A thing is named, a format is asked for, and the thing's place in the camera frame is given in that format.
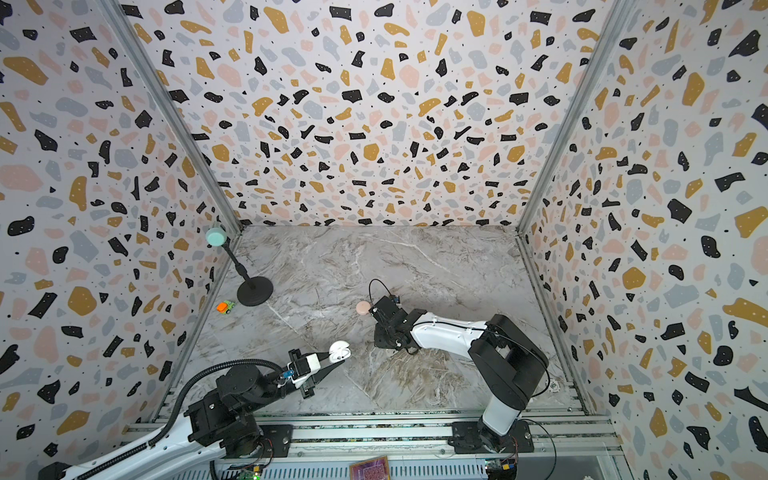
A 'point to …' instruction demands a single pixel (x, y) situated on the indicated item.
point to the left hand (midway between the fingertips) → (342, 351)
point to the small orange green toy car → (225, 307)
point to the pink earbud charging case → (362, 307)
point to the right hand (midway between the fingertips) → (378, 334)
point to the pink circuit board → (373, 469)
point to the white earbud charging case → (339, 351)
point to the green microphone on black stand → (253, 290)
